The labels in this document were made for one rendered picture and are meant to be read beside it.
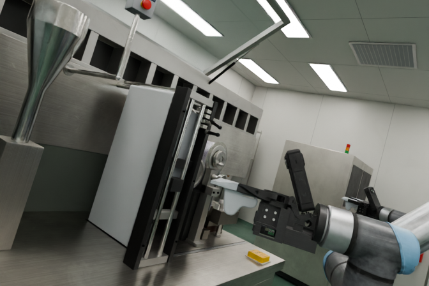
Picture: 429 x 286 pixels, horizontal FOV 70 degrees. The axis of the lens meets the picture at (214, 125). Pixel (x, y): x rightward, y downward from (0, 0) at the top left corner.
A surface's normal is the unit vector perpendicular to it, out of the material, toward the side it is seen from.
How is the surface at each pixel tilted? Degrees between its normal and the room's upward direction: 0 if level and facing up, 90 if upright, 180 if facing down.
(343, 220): 54
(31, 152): 90
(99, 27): 90
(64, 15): 90
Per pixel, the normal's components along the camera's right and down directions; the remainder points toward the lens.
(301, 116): -0.56, -0.22
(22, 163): 0.78, 0.18
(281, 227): -0.11, -0.24
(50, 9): 0.11, -0.04
